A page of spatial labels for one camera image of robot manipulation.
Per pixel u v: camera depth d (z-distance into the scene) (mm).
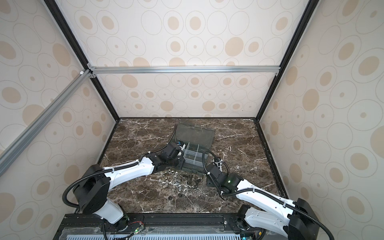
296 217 410
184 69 880
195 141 1060
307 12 689
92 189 434
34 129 589
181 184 865
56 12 686
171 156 669
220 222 745
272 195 467
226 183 564
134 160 553
